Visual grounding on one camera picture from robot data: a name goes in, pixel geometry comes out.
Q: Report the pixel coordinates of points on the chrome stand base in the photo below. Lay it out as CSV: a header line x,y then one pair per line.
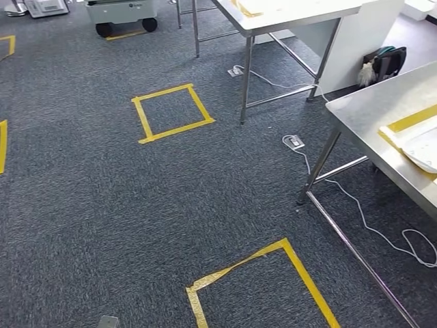
x,y
15,8

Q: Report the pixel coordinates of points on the white wheeled cart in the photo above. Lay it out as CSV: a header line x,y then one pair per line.
x,y
119,11

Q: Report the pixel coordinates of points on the grey desktop device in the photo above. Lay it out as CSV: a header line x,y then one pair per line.
x,y
46,7

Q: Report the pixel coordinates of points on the white desk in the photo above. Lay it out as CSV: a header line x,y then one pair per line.
x,y
418,8

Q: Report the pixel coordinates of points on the black bag with fluffy charm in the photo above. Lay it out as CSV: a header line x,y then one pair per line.
x,y
389,65

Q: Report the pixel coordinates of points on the white curved plastic part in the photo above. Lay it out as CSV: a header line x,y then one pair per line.
x,y
423,154

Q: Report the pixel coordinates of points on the steel workbench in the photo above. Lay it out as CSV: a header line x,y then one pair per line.
x,y
375,104

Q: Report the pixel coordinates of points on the steel table with white panel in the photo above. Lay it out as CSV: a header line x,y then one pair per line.
x,y
290,13

